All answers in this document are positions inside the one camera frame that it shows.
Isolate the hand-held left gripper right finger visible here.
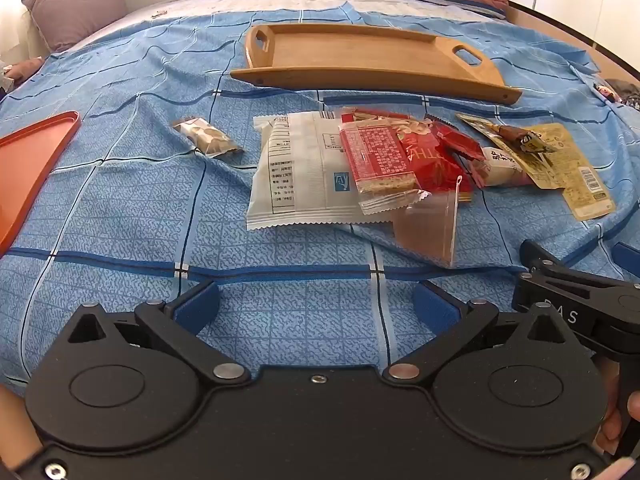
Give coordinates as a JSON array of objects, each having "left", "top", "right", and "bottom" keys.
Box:
[{"left": 382, "top": 280, "right": 576, "bottom": 387}]

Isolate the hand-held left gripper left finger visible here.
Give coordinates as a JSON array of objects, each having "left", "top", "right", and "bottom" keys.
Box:
[{"left": 66, "top": 280, "right": 252, "bottom": 387}]

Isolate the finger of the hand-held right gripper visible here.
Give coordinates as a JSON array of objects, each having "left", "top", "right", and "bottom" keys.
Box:
[
  {"left": 520, "top": 239, "right": 618, "bottom": 286},
  {"left": 614, "top": 242, "right": 640, "bottom": 281}
]

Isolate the light gold snack packet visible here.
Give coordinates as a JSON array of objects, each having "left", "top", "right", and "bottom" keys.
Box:
[{"left": 510, "top": 122, "right": 616, "bottom": 222}]

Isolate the dark gold snack packet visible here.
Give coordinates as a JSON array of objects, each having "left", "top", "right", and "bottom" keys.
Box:
[{"left": 456, "top": 112, "right": 568, "bottom": 190}]

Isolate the pink white snack packet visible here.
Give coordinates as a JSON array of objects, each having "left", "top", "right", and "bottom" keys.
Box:
[{"left": 467, "top": 146, "right": 531, "bottom": 188}]

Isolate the brown cake packet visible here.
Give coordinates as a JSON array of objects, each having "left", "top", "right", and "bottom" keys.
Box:
[{"left": 487, "top": 125, "right": 556, "bottom": 156}]

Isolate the red peanut bag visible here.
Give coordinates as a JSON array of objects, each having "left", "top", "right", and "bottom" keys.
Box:
[{"left": 342, "top": 107, "right": 476, "bottom": 206}]

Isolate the red chocolate bar packet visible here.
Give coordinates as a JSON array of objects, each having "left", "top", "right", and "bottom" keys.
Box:
[{"left": 425, "top": 116, "right": 483, "bottom": 166}]

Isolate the red cracker packet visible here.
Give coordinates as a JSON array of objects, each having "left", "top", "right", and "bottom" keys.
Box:
[{"left": 339, "top": 120, "right": 431, "bottom": 216}]

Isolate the large white snack packet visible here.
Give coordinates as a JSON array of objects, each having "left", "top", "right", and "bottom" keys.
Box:
[{"left": 245, "top": 112, "right": 401, "bottom": 232}]

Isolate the small beige candy packet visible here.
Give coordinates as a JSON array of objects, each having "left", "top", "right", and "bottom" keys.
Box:
[{"left": 171, "top": 116, "right": 244, "bottom": 159}]

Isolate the wooden serving tray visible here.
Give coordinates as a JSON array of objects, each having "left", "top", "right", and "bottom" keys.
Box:
[{"left": 230, "top": 24, "right": 523, "bottom": 107}]

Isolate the person's right hand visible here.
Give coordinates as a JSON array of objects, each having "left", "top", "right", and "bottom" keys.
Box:
[{"left": 595, "top": 360, "right": 640, "bottom": 456}]

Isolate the clear zip bag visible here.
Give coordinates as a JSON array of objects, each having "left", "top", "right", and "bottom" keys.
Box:
[{"left": 392, "top": 175, "right": 463, "bottom": 269}]

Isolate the blue checked bedsheet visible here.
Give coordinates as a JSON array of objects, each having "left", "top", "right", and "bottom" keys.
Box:
[{"left": 0, "top": 2, "right": 640, "bottom": 396}]

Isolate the small colourful toy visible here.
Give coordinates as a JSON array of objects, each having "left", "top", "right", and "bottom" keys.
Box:
[{"left": 592, "top": 77, "right": 640, "bottom": 111}]

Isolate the orange plastic tray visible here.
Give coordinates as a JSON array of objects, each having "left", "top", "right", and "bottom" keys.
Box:
[{"left": 0, "top": 110, "right": 82, "bottom": 258}]

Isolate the dusty pink cloth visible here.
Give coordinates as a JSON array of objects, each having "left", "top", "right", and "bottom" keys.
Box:
[{"left": 5, "top": 56, "right": 46, "bottom": 86}]

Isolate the white mattress pad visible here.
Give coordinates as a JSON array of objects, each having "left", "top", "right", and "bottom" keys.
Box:
[{"left": 65, "top": 0, "right": 506, "bottom": 51}]

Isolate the purple pillow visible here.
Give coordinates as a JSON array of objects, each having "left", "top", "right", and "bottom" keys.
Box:
[{"left": 21, "top": 0, "right": 128, "bottom": 53}]

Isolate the wooden bed frame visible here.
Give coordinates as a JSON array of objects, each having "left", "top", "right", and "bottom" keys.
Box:
[{"left": 505, "top": 0, "right": 640, "bottom": 81}]

